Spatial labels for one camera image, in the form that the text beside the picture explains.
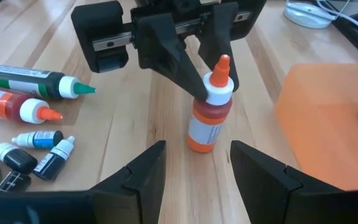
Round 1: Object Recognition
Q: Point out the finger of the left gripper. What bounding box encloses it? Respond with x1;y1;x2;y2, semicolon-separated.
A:
197;2;241;93
136;13;210;102

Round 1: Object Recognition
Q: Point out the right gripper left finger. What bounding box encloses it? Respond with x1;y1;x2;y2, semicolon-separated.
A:
90;139;167;224

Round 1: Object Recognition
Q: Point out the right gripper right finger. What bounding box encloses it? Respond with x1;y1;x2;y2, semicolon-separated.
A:
230;139;346;224

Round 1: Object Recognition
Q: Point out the large orange-capped food coloring bottle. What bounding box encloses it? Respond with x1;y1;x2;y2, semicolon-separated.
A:
186;54;235;154
0;82;64;125

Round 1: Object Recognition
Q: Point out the large green-capped food coloring bottle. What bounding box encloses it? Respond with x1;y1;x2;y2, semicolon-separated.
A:
0;64;96;100

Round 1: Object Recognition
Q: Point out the small blue food coloring bottle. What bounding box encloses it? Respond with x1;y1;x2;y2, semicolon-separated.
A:
11;129;65;150

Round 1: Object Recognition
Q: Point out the small navy food coloring bottle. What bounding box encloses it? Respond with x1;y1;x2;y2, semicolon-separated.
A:
32;135;76;182

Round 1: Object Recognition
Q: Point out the orange translucent plastic bin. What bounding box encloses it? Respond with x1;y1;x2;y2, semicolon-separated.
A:
274;63;358;191

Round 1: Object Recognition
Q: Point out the white spotlight lamp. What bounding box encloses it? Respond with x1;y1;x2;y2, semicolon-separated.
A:
283;0;334;29

